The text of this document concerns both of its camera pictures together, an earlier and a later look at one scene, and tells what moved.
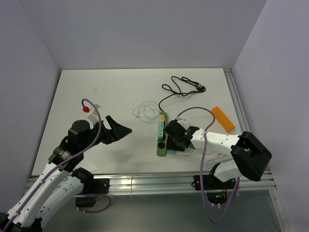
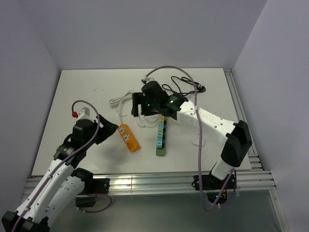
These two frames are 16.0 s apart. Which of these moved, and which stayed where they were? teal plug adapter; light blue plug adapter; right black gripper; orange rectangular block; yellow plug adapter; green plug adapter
Moved: right black gripper; orange rectangular block; teal plug adapter
Stayed: light blue plug adapter; yellow plug adapter; green plug adapter
